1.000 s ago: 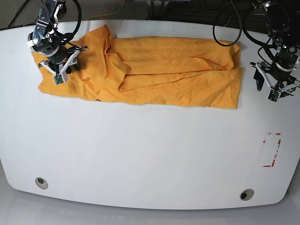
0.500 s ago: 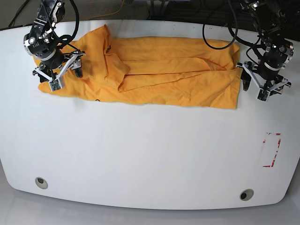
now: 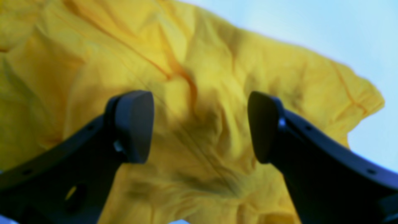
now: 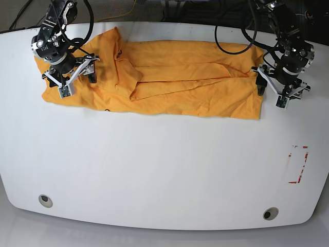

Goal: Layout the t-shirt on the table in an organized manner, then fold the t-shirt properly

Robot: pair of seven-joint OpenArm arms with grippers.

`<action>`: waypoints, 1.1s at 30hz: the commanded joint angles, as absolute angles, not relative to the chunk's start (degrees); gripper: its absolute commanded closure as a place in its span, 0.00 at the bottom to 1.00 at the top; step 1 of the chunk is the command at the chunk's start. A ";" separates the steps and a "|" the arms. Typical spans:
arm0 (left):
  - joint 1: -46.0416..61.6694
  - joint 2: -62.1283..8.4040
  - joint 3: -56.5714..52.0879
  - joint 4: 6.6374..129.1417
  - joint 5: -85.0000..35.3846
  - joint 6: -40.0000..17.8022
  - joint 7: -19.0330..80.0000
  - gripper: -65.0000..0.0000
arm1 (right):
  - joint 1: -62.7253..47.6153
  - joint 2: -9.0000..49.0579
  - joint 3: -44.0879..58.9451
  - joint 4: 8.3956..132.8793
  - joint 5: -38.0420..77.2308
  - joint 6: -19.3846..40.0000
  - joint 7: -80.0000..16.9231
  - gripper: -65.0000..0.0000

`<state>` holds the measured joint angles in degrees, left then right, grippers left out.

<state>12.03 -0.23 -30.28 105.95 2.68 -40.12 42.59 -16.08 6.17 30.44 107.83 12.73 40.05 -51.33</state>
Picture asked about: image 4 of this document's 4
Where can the table cable grommet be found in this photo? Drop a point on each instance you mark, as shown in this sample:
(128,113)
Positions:
(45,201)
(270,213)

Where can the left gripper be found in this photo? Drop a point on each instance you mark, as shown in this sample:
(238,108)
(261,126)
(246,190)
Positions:
(281,82)

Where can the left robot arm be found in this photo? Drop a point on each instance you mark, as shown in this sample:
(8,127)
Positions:
(291,53)

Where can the left table cable grommet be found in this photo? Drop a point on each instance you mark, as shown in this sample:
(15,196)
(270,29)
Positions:
(45,201)

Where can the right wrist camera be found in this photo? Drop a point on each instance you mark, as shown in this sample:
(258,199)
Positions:
(66,91)

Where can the orange t-shirt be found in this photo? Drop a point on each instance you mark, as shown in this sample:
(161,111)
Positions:
(168,77)

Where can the red tape rectangle marking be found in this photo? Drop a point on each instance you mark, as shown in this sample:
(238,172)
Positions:
(296,164)

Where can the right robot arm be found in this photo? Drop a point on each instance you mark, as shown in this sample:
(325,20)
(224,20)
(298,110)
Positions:
(52,44)

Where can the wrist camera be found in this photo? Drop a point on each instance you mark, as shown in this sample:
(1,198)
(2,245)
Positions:
(282,102)
(66,91)

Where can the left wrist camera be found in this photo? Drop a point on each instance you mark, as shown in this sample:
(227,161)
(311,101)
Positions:
(282,102)

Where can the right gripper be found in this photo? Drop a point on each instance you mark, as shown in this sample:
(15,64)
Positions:
(70,68)

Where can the right table cable grommet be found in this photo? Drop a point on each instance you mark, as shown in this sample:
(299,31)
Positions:
(270,213)

